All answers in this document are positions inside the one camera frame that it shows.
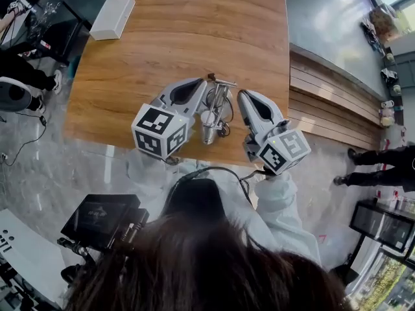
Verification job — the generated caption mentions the black framed glass cabinet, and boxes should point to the black framed glass cabinet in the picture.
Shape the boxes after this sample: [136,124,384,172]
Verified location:
[349,199,415,254]

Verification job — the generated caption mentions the beige plush toy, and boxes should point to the beige plush toy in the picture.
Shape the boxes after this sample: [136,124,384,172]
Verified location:
[368,6,401,45]

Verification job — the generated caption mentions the black rig handle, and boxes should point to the black rig handle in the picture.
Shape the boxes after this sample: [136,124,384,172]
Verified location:
[57,236,98,284]

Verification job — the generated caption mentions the wooden table white legs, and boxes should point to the wooden table white legs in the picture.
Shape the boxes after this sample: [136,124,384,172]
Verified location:
[62,0,291,168]

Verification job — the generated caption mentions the black metal cart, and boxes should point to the black metal cart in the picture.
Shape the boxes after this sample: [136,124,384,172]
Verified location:
[30,0,93,67]

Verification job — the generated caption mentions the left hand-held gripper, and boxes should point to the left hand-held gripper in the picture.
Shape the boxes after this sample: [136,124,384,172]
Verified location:
[131,77,208,161]

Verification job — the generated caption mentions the wooden slatted bench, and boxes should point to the wooden slatted bench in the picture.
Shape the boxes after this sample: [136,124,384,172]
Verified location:
[287,42,386,152]

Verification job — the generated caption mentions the white cabinet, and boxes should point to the white cabinet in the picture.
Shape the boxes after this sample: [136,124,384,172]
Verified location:
[0,208,67,307]

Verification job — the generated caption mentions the metal corkscrew tool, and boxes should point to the metal corkscrew tool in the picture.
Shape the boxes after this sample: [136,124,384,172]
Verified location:
[193,73,239,146]

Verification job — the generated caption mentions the black monitor screen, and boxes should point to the black monitor screen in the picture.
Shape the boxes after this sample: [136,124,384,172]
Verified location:
[60,193,150,252]

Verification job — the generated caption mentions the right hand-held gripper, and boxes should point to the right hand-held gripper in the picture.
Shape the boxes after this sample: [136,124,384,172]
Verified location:
[236,89,312,176]

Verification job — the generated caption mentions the black head-mounted device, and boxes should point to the black head-mounted device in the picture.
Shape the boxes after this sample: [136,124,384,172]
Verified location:
[161,178,228,220]

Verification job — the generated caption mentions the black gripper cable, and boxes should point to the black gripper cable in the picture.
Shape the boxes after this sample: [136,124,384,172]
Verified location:
[167,165,254,207]

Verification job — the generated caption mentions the white rectangular box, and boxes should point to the white rectangular box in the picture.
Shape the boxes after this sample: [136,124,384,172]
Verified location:
[89,0,136,41]

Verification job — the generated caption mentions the black floor cable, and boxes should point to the black floor cable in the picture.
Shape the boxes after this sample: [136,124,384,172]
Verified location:
[0,108,48,167]

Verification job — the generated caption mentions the white round chair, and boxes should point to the white round chair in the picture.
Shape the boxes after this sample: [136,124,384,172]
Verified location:
[0,75,33,112]

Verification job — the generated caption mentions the person's right forearm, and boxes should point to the person's right forearm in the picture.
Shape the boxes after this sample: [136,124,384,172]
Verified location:
[251,170,322,265]

